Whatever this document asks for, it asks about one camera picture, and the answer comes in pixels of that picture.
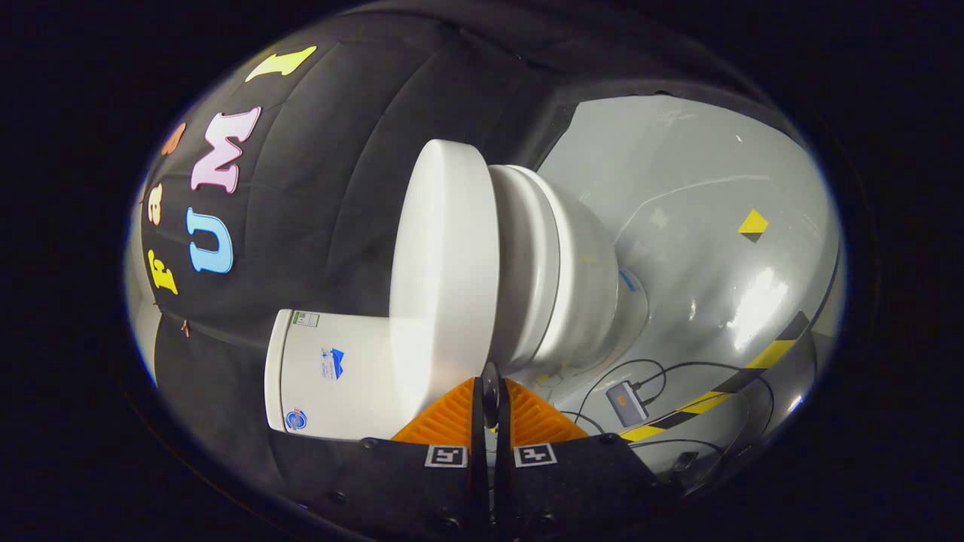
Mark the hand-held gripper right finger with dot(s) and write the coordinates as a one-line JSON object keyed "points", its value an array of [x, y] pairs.
{"points": [[502, 467]]}

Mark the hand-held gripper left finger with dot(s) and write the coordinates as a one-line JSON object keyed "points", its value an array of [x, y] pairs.
{"points": [[480, 452]]}

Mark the white toilet tank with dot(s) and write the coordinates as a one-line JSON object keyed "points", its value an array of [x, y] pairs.
{"points": [[354, 406]]}

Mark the small grey device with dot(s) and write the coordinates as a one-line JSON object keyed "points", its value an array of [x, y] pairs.
{"points": [[626, 403]]}

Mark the small black device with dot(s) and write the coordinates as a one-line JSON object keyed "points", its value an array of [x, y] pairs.
{"points": [[685, 461]]}

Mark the yellow black hazard tape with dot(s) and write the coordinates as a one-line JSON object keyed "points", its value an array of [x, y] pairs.
{"points": [[768, 354]]}

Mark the black backdrop cloth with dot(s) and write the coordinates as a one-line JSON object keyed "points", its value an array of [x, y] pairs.
{"points": [[339, 188]]}

